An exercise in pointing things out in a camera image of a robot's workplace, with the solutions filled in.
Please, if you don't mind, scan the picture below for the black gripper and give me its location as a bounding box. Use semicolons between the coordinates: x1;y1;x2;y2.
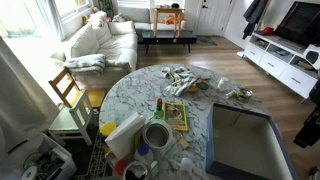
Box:
293;78;320;149

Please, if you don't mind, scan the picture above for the large grey storage box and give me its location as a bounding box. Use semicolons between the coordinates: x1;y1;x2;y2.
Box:
205;102;299;180

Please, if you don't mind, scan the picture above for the white flat cardboard box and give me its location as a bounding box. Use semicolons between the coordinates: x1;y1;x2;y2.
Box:
104;111;147;161

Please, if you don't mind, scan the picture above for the white TV stand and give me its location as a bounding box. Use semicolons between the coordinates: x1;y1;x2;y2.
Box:
236;31;320;100

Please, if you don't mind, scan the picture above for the white speaker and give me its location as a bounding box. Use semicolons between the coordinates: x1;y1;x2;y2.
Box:
302;43;320;71

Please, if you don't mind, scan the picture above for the open metal tin can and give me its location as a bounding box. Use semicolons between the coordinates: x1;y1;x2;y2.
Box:
237;87;254;103

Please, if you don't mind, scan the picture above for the white tube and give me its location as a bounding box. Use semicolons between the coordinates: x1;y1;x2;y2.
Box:
225;90;240;100

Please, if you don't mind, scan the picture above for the white plastic jar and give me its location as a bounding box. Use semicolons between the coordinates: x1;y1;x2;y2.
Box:
217;76;230;93

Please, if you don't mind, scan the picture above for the black television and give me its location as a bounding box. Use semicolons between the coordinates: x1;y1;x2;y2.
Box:
274;1;320;48

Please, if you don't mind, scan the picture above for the red object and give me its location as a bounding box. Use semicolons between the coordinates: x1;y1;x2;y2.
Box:
261;26;275;37

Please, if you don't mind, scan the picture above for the orange bowl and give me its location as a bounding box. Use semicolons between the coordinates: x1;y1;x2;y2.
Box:
188;83;201;94

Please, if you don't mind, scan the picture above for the dark hanging jacket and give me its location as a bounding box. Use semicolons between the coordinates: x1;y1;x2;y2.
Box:
242;0;270;41

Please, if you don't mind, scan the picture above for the flat wooden block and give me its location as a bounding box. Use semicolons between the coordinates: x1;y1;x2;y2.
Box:
177;136;191;150

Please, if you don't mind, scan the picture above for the clear plastic bottle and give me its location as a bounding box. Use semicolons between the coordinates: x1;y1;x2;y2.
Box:
176;156;195;180

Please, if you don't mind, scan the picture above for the grey door mat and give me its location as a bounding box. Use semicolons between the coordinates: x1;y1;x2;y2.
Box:
194;35;218;47

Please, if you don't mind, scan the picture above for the yellow green picture book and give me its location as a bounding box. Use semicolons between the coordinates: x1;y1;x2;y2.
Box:
163;101;190;132

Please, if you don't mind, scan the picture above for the crumpled grey white cloth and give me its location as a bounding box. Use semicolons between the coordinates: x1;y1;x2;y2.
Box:
161;65;202;98

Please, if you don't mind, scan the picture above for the white door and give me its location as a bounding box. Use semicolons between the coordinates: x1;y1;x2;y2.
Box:
195;0;232;36

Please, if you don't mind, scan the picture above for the green bottle with red cap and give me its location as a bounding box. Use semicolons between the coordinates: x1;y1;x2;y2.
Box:
153;97;165;120

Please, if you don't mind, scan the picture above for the black coffee table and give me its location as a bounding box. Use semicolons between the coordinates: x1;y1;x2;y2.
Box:
141;29;198;55

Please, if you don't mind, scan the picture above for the bottle with blue cap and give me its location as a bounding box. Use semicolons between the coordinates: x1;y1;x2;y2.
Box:
133;142;155;166

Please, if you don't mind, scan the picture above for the orange toy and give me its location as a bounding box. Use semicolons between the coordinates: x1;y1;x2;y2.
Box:
162;12;186;26

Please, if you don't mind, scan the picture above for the white cup with dark contents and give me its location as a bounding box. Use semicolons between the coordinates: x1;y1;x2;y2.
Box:
121;160;150;180

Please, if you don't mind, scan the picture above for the tall wooden stool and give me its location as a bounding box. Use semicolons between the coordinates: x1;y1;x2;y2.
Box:
152;6;184;38

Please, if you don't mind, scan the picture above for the red round lid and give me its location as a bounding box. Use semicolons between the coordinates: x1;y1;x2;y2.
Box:
114;159;129;176

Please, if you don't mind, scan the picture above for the yellow round lid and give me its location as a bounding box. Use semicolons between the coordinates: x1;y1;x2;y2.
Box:
99;121;118;138

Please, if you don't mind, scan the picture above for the small white sofa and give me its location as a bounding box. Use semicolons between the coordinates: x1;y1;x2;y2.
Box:
117;6;188;32

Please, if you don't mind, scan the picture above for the large white sofa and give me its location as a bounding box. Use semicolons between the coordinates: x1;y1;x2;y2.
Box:
50;11;139;90

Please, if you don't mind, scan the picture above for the patterned black white rug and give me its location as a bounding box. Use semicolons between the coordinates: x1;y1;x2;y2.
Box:
71;129;115;180

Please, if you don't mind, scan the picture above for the colourful patterned cushion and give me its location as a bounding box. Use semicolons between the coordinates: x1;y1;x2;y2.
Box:
111;12;132;24

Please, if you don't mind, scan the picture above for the small white chair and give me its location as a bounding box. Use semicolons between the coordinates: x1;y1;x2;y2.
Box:
47;90;95;147

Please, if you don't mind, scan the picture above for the grey white folded blanket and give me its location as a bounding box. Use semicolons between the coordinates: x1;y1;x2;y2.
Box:
63;53;107;75

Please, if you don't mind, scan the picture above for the floral patterned cushion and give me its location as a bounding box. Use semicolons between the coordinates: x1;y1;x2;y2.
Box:
86;10;109;29

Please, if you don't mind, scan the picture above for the wooden chair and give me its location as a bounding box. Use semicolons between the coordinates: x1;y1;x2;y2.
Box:
48;66;108;110

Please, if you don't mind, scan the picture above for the white storage bin with clutter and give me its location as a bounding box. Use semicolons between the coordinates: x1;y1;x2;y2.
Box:
0;133;78;180

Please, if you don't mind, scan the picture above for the white tape roll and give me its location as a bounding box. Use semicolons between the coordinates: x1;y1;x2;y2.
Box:
21;165;39;180

